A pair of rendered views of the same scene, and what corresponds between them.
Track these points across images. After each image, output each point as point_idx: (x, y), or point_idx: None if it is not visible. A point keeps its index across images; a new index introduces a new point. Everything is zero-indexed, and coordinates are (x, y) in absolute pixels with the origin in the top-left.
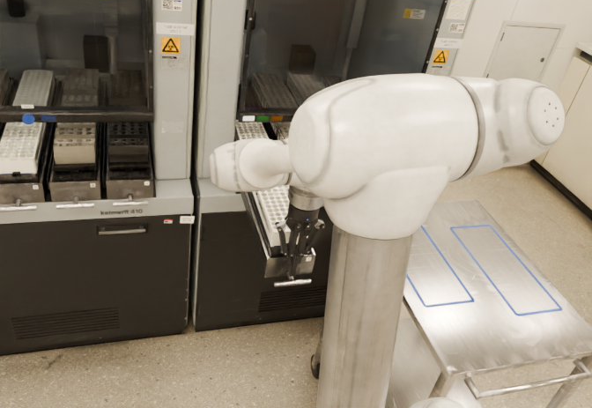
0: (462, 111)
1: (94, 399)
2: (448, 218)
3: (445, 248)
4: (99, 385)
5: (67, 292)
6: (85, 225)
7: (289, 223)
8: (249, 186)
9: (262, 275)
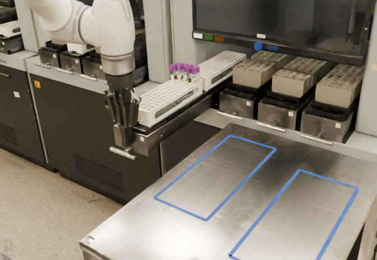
0: None
1: (88, 230)
2: (314, 163)
3: (258, 178)
4: (98, 224)
5: (96, 147)
6: (100, 97)
7: (109, 89)
8: (46, 29)
9: None
